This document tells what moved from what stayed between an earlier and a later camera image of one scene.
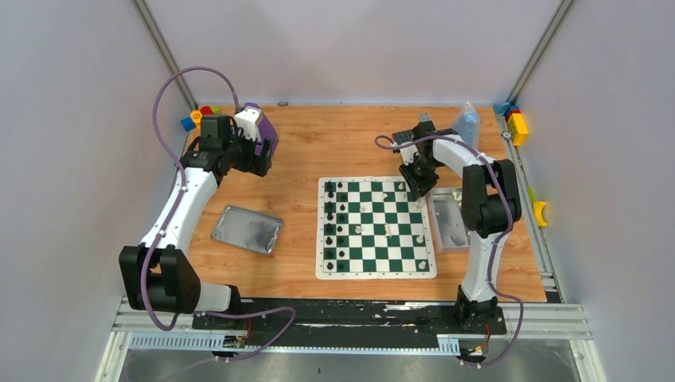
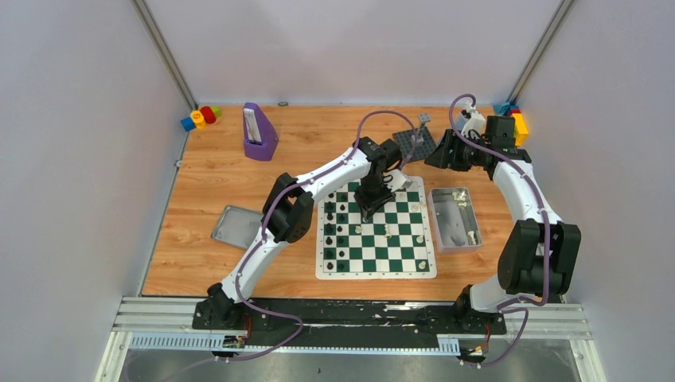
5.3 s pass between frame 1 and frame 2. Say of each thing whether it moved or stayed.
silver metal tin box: stayed
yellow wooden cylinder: stayed
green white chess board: stayed
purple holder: stayed
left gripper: moved
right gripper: moved
